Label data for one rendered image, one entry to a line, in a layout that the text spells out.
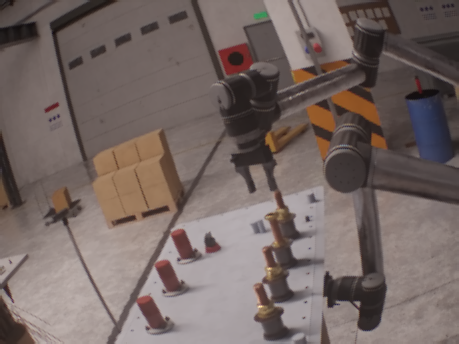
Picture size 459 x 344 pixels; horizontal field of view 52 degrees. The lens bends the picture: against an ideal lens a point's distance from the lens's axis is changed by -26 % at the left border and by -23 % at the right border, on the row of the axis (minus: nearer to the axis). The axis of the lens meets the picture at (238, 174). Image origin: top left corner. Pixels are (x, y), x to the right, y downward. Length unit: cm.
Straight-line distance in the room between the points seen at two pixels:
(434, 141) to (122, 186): 459
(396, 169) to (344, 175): 19
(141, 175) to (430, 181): 681
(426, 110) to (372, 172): 491
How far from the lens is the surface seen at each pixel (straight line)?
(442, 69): 259
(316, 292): 192
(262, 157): 202
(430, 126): 670
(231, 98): 196
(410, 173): 177
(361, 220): 212
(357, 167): 175
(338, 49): 688
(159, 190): 831
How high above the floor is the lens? 227
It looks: 14 degrees down
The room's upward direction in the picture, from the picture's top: 19 degrees counter-clockwise
